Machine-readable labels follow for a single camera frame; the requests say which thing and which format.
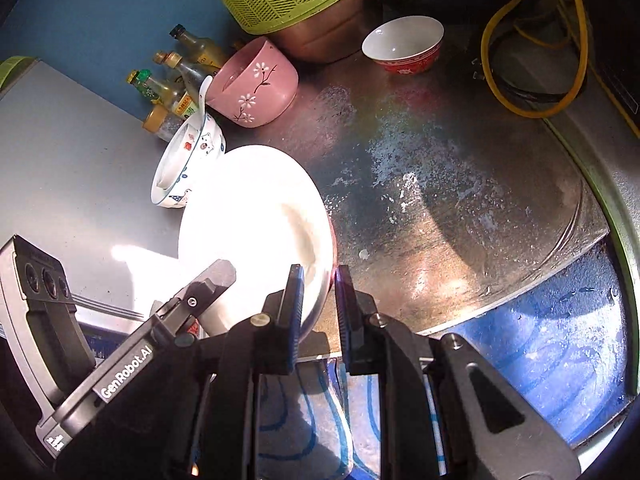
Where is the red white small bowl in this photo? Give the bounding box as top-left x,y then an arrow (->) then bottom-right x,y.
178,145 -> 334,336
361,15 -> 445,75

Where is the bear pattern white bowl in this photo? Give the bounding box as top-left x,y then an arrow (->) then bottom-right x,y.
151,114 -> 226,209

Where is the yellow lid spice jar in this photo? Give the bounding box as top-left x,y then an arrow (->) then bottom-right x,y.
142,104 -> 184,142

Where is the pink floral bowl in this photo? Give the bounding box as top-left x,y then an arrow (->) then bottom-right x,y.
205,37 -> 298,128

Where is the white ceramic spoon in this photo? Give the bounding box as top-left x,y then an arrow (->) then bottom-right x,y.
198,75 -> 214,132

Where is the clear vinegar bottle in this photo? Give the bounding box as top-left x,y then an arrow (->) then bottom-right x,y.
153,51 -> 218,101

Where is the dark sauce bottle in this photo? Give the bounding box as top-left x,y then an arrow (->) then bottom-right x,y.
169,24 -> 229,70

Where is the copper metal pot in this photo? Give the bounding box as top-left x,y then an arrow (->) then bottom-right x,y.
268,0 -> 380,64

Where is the yellow power cable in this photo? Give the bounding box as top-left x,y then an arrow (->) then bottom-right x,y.
479,0 -> 640,141

